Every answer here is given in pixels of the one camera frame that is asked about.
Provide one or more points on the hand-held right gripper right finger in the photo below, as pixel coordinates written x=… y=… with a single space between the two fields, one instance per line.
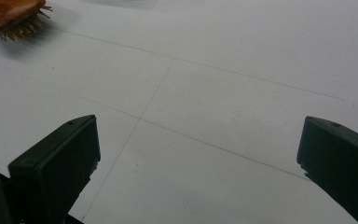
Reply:
x=338 y=158

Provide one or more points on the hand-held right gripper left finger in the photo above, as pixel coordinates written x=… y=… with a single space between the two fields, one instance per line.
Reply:
x=59 y=161

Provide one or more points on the wooden paddle hairbrush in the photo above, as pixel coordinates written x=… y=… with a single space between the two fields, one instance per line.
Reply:
x=6 y=14

